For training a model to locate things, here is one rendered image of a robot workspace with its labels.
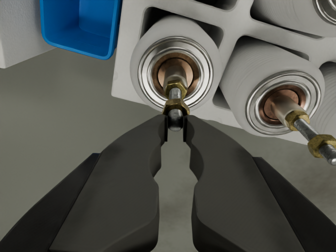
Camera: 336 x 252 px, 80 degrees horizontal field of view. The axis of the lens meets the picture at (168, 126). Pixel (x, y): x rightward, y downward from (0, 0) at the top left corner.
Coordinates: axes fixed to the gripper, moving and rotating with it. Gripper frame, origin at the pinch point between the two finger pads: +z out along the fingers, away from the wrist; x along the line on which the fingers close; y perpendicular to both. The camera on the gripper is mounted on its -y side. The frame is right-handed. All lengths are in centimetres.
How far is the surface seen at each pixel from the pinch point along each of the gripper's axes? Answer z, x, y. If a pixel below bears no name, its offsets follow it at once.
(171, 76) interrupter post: 6.7, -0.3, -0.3
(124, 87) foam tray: 16.8, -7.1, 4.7
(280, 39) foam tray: 16.8, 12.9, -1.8
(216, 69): 9.9, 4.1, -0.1
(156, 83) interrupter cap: 9.5, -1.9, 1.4
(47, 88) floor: 34.8, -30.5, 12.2
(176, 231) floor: 35, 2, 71
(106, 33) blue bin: 34.5, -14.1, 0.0
